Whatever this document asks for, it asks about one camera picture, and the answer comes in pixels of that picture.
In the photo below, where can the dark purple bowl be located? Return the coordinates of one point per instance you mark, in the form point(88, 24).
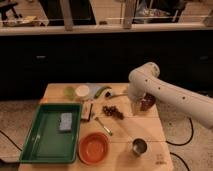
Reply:
point(147, 102)

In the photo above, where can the grey blue sponge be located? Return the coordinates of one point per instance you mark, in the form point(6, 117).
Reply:
point(65, 122)

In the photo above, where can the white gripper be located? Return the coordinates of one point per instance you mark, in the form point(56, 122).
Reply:
point(136, 107)

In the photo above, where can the red orange bowl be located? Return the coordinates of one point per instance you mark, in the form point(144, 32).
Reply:
point(93, 148)

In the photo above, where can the small metal cup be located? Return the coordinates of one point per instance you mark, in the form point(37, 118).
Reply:
point(139, 146)

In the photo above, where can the dark red grape bunch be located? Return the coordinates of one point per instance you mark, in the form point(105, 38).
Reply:
point(112, 111)

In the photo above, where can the green vegetable toy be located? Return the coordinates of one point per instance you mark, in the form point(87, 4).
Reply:
point(98, 93)

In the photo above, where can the long handled spoon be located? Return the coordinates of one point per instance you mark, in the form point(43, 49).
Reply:
point(110, 95)

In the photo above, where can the small brown box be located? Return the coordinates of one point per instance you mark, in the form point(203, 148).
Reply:
point(86, 111)

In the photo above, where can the green plastic tray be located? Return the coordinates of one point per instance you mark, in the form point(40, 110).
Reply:
point(46, 142)

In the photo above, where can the light green cup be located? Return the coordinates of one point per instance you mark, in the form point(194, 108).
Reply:
point(69, 92)

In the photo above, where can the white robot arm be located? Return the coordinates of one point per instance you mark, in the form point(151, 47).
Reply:
point(144, 80)

